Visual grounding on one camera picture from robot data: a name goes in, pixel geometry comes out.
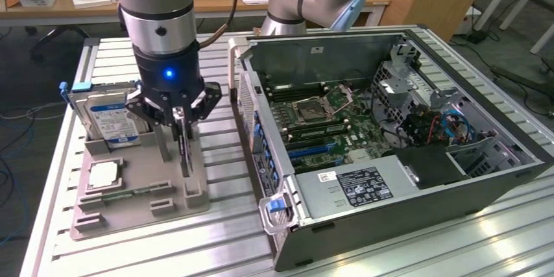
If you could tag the green motherboard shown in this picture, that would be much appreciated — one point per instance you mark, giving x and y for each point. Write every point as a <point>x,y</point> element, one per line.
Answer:
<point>359,127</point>

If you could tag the grey parts rack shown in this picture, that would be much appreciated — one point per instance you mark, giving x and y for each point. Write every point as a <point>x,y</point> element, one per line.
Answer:
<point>137,173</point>

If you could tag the grey power supply unit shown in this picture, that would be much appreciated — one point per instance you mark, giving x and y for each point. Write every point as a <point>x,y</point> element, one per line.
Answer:
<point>324,199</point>

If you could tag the silver disk bay bracket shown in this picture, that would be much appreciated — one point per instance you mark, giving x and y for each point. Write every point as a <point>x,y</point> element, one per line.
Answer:
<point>481,157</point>

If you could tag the CPU socket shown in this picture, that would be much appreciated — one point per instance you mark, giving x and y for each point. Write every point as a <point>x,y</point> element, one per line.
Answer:
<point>308,111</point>

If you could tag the silver chipset heat sink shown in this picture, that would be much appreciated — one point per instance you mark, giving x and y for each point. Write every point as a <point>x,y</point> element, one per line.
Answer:
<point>359,155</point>

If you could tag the orange box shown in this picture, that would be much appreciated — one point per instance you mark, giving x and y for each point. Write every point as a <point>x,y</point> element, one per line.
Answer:
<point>8,1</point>

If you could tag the green RAM stick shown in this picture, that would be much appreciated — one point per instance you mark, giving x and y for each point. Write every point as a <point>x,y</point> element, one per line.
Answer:
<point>116,196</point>

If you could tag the black graphics card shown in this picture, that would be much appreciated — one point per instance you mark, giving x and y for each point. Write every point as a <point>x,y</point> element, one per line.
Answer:
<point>186,153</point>

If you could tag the black open PC case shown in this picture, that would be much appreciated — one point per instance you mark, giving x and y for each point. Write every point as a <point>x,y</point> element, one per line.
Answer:
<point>388,225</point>

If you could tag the hard disk blue label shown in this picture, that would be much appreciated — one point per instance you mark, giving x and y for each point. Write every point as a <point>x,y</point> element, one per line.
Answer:
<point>104,121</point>

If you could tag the long blue expansion slot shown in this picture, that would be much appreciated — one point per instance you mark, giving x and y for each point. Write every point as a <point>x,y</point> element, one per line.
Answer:
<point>311,152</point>

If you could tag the white red floor device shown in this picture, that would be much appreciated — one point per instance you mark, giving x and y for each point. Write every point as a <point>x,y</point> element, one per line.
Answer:
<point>469,20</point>

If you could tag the metal socket cover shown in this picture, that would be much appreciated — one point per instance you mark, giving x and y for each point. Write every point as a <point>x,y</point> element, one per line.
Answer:
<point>343,89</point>

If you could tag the office chair base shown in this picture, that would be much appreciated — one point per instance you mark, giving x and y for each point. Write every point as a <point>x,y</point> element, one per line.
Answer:
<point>56,32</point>

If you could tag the silver CPU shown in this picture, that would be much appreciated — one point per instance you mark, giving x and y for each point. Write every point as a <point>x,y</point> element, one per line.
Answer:
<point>104,174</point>

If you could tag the installed RAM stick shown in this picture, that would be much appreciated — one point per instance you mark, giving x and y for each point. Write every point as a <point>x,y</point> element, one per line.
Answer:
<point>315,131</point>

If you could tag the silver disk bay cage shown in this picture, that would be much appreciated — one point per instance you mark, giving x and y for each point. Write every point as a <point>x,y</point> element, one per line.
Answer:
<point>398,89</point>

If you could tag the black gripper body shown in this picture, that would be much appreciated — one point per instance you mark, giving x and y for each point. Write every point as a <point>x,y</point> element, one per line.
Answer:
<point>168,69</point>

